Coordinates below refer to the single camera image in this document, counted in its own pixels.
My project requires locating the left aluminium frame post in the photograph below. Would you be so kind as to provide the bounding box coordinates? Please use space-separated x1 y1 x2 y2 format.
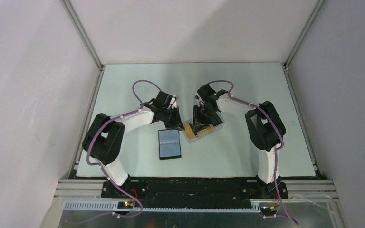
60 0 104 70

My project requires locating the right controller board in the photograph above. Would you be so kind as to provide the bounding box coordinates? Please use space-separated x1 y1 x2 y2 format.
259 206 279 219

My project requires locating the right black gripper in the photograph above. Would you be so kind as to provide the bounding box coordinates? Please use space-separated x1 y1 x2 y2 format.
192 105 216 133

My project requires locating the aluminium frame post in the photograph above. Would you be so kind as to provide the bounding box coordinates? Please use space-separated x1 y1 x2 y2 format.
284 0 326 68
60 0 104 70

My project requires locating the left controller board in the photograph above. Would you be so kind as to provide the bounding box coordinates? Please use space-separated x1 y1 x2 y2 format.
117 201 134 210

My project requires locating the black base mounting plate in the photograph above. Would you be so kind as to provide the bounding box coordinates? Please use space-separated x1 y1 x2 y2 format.
101 177 288 209

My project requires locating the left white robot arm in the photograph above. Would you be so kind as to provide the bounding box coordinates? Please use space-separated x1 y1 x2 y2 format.
82 91 184 198

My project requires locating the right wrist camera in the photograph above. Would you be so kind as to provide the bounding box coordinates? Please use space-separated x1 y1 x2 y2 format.
194 93 203 106

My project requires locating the right aluminium frame post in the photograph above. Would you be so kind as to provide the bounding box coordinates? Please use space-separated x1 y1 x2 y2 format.
284 0 326 68

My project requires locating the clear plastic card tray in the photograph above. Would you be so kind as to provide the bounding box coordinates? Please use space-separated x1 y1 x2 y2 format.
183 113 224 143

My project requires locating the black card holder wallet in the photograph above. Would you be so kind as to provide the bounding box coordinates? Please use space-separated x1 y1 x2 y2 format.
158 129 182 160

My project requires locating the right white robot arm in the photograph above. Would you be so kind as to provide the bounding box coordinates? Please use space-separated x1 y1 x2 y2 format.
185 84 286 199

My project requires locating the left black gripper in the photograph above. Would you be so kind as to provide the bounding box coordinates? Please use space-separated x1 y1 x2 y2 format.
162 106 185 132

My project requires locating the orange credit card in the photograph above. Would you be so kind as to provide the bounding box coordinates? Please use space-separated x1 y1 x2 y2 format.
183 123 212 143

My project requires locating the controller board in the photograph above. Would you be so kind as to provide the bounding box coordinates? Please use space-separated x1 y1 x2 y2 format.
259 206 279 219
117 201 134 210

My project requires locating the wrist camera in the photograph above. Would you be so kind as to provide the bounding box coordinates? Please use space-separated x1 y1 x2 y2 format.
194 93 203 106
169 95 178 109

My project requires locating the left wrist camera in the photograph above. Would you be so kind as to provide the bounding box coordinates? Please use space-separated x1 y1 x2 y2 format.
169 95 178 109

